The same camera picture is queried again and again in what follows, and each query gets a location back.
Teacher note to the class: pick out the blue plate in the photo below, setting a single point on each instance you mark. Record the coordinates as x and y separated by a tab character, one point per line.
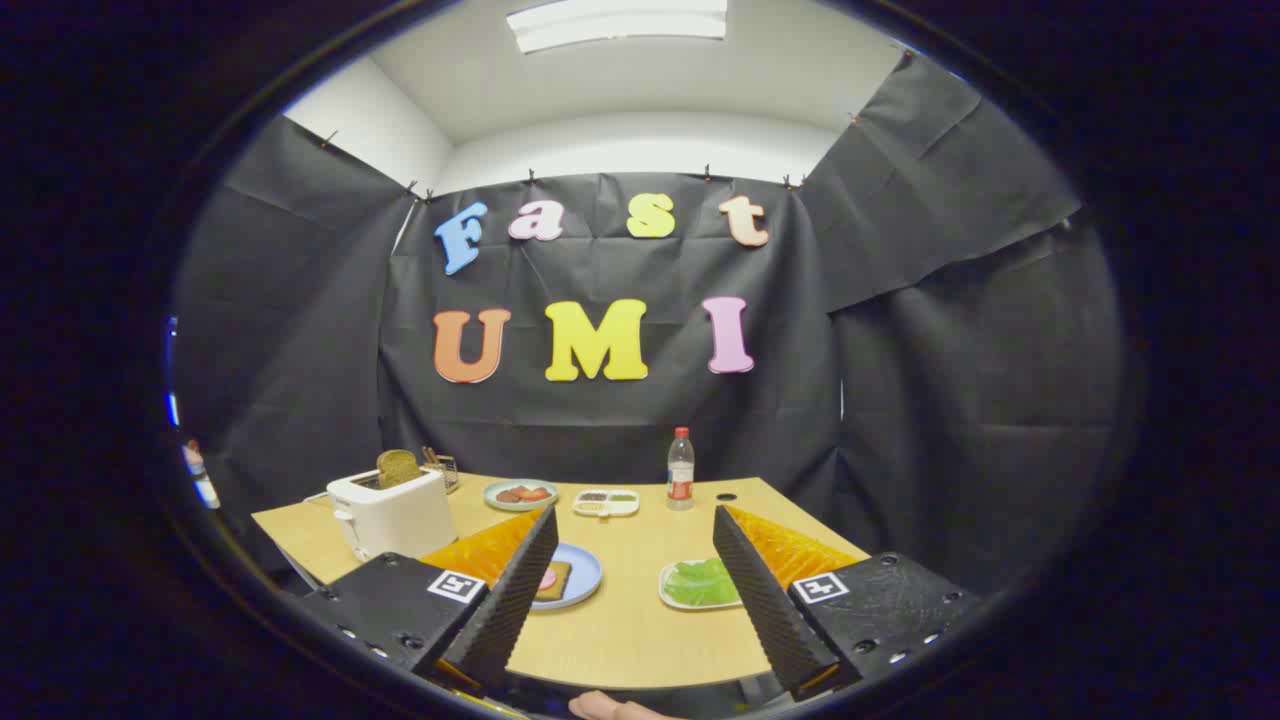
585	575

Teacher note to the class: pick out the white divided condiment tray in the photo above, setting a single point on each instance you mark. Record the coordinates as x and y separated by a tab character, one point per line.
606	505

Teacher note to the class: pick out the black backdrop cloth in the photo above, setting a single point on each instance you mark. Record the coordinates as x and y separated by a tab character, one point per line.
950	350

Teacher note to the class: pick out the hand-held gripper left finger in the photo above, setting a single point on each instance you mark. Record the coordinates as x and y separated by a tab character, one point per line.
520	580

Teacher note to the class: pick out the clear water bottle red label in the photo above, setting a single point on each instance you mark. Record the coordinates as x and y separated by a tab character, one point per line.
680	480

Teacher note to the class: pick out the white toaster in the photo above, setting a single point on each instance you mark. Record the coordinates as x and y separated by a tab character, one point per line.
400	515

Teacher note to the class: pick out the white plate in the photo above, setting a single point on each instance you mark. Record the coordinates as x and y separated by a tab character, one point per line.
668	598

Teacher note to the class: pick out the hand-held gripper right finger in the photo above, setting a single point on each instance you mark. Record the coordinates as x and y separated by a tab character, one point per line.
750	580

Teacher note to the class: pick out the ceiling light panel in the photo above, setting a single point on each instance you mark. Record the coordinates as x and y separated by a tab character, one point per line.
615	22

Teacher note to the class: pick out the pale green plate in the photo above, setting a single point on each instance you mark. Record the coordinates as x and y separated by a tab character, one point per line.
520	505

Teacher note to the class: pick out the green lettuce leaf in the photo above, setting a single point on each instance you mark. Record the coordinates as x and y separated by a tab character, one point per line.
700	582

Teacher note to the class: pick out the brown toast slice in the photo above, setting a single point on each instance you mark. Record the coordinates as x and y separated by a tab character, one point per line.
398	468
562	580

